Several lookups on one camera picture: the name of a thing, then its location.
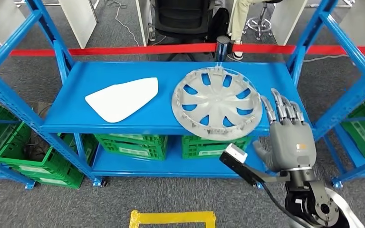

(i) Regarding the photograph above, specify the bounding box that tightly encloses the red barrier belt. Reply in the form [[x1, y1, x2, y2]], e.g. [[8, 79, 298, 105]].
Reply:
[[0, 42, 365, 57]]

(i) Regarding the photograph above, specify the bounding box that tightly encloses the dark blue stanchion post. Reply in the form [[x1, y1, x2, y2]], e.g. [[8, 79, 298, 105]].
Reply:
[[214, 35, 233, 63]]

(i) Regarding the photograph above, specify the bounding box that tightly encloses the white plastic panel part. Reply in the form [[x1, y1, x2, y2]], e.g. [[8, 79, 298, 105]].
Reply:
[[84, 77, 159, 124]]

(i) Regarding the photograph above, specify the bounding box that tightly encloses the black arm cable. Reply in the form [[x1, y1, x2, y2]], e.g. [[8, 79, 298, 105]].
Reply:
[[262, 183, 311, 228]]

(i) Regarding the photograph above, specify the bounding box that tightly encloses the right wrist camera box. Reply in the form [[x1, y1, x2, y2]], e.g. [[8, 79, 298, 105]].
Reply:
[[219, 143, 267, 187]]

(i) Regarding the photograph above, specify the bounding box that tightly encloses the white power strip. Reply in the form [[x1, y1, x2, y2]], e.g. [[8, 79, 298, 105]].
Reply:
[[148, 22, 157, 42]]

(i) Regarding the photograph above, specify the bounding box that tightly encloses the white floor cable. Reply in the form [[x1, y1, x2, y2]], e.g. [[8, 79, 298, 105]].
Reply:
[[302, 54, 342, 63], [105, 0, 140, 47]]

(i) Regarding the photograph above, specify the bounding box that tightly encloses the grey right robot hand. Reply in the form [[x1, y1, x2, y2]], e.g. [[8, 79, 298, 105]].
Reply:
[[252, 88, 317, 173]]

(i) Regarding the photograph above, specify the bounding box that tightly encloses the grey wheel hubcap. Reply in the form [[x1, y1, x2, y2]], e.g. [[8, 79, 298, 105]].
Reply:
[[171, 66, 263, 142]]

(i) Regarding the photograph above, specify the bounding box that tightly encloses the dark bag with cables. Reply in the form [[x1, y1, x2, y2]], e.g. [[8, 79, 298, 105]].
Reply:
[[23, 102, 60, 162]]

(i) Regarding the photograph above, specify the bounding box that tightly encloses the chrome stool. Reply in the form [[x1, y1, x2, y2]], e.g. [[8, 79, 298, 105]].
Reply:
[[246, 0, 284, 41]]

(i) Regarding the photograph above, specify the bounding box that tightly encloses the black office chair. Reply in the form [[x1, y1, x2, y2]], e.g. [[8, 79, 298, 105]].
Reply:
[[153, 0, 216, 62]]

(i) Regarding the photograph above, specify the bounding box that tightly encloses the person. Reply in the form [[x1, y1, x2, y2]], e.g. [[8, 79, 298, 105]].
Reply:
[[227, 0, 284, 61]]

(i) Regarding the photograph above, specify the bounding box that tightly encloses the black backpack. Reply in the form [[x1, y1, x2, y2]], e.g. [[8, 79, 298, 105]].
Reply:
[[208, 8, 231, 43]]

